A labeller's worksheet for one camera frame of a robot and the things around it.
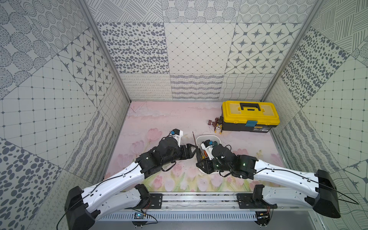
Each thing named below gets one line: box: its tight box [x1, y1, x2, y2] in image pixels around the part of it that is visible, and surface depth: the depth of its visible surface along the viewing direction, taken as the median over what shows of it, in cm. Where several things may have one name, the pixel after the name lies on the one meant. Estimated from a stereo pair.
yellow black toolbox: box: [221, 100, 281, 133], surface depth 94 cm
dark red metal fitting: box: [207, 116, 219, 128], surface depth 106 cm
